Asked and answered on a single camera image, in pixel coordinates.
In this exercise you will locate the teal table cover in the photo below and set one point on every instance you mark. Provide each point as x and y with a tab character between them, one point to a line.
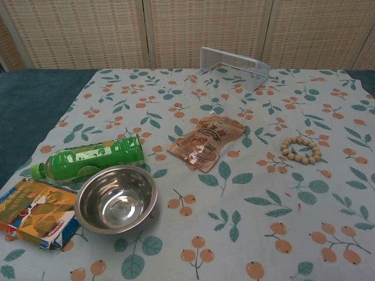
32	102

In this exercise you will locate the white mesh metal rack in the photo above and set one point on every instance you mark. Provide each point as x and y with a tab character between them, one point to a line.
260	71

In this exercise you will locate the floral leaf print tablecloth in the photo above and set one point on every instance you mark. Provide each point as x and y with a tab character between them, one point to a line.
234	222

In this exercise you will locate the brown spouted snack pouch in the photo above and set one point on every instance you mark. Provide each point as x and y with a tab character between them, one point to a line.
202	143

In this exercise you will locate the stainless steel bowl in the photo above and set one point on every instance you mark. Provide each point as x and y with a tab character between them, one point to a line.
117	199

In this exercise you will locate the yellow and blue snack box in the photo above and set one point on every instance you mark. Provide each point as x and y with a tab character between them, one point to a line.
32	210

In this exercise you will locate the woven bamboo folding screen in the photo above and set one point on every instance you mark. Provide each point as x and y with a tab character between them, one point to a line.
88	32

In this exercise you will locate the green plastic drink bottle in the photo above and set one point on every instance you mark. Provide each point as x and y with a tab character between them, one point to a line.
88	161

